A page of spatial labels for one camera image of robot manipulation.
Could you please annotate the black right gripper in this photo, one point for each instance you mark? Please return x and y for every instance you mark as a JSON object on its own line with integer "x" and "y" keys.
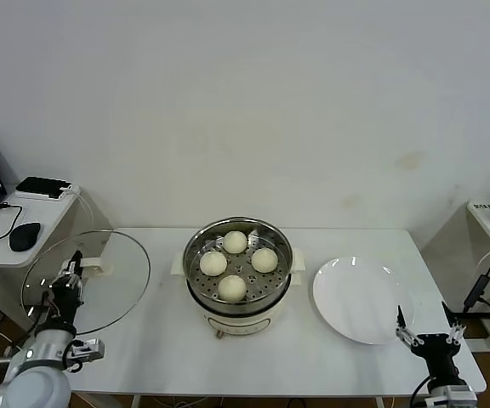
{"x": 438, "y": 350}

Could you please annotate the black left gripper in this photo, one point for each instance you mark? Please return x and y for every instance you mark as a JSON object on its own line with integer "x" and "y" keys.
{"x": 64, "y": 306}

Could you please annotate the round glass lid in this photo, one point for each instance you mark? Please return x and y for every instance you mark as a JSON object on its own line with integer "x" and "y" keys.
{"x": 98, "y": 267}

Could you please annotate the white steamed baozi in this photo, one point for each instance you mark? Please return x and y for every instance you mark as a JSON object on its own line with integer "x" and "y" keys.
{"x": 235, "y": 242}
{"x": 264, "y": 260}
{"x": 213, "y": 263}
{"x": 232, "y": 289}

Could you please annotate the stainless steel steamer basket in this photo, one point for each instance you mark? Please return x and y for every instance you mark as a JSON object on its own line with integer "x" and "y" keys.
{"x": 266, "y": 280}

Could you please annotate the black computer mouse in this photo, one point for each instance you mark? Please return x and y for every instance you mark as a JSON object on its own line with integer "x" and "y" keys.
{"x": 24, "y": 236}

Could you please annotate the white power bank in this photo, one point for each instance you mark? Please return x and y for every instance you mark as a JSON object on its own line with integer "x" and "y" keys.
{"x": 70, "y": 192}

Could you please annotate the white round plate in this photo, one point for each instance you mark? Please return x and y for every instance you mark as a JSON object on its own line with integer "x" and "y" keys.
{"x": 355, "y": 306}

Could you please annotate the black smartphone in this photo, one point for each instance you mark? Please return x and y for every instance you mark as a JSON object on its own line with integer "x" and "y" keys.
{"x": 41, "y": 185}

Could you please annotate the white side shelf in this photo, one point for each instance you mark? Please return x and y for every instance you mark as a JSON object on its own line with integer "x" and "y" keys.
{"x": 483, "y": 222}

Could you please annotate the white printed label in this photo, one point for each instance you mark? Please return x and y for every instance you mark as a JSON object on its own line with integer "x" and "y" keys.
{"x": 483, "y": 205}

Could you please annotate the cream electric cooker base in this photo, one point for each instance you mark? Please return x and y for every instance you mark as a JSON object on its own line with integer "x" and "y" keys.
{"x": 236, "y": 319}

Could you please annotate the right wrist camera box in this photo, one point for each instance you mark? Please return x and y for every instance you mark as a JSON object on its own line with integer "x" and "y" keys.
{"x": 462, "y": 399}

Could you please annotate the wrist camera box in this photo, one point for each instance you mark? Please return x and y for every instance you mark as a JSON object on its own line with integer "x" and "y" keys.
{"x": 87, "y": 349}
{"x": 462, "y": 399}

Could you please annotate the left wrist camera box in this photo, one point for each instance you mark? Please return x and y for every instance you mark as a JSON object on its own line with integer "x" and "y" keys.
{"x": 87, "y": 349}

